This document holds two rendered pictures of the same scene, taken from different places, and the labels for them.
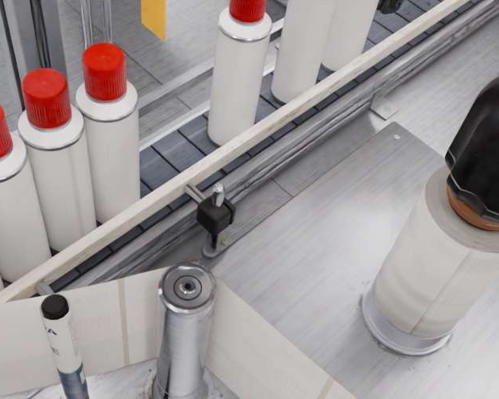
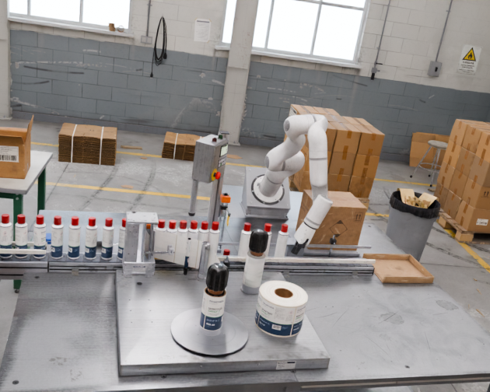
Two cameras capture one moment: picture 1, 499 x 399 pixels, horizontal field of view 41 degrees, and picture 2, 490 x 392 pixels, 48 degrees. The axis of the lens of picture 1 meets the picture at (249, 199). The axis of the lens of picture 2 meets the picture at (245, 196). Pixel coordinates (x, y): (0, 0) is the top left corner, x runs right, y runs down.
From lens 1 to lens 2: 2.22 m
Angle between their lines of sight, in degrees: 43
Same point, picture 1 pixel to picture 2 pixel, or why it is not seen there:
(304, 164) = not seen: hidden behind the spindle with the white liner
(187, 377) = (201, 266)
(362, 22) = (280, 248)
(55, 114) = (204, 226)
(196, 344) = (204, 255)
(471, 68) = (319, 279)
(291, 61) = not seen: hidden behind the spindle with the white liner
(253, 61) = (245, 239)
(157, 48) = not seen: hidden behind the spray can
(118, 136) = (213, 237)
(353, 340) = (236, 287)
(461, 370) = (252, 298)
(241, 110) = (242, 250)
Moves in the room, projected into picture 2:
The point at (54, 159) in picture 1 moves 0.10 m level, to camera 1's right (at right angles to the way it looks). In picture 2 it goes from (201, 235) to (216, 243)
